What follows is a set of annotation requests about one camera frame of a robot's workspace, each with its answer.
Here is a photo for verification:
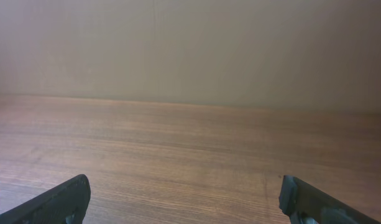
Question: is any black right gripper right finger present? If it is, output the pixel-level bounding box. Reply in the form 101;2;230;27
279;175;380;224

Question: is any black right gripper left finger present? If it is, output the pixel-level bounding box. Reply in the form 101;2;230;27
0;174;91;224

